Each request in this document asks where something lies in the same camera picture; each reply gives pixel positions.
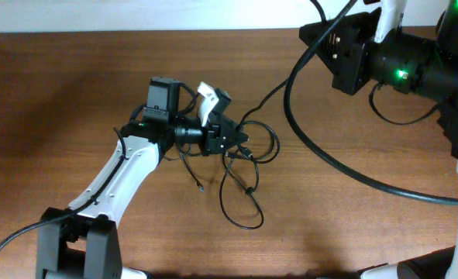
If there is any black USB cable bundle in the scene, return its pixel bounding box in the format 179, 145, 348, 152
236, 0, 329, 164

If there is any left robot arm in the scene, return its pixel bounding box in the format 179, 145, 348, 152
36, 77, 248, 279

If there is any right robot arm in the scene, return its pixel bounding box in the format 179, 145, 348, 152
298, 1, 458, 278

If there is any right camera cable black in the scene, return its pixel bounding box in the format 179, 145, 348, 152
283, 0, 458, 208

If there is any camera cable black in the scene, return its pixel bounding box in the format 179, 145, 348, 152
0, 83, 198, 279
283, 0, 458, 208

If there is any left camera cable black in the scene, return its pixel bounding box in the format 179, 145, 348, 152
0, 83, 198, 279

